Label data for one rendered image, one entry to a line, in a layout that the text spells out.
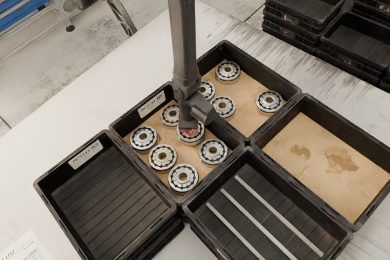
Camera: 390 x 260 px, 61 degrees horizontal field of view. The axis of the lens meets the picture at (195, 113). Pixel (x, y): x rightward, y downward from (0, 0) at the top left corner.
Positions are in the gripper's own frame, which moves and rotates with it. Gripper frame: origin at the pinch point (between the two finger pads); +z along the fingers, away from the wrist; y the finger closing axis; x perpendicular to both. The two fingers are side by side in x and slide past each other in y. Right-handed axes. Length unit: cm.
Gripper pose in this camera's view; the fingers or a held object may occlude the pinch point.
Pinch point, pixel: (190, 127)
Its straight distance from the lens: 120.0
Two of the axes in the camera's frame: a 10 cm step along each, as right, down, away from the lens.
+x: -10.0, -0.1, 0.6
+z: 0.5, 5.3, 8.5
